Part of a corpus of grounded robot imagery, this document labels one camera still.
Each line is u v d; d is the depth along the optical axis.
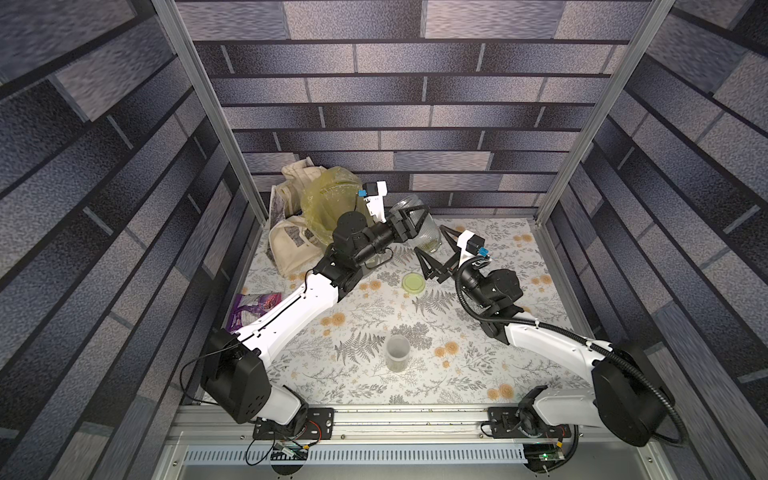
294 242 0.99
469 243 0.58
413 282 1.01
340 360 0.85
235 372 0.41
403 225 0.60
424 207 0.63
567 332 0.50
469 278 0.64
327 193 0.92
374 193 0.62
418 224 0.62
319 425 0.74
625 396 0.42
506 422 0.73
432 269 0.63
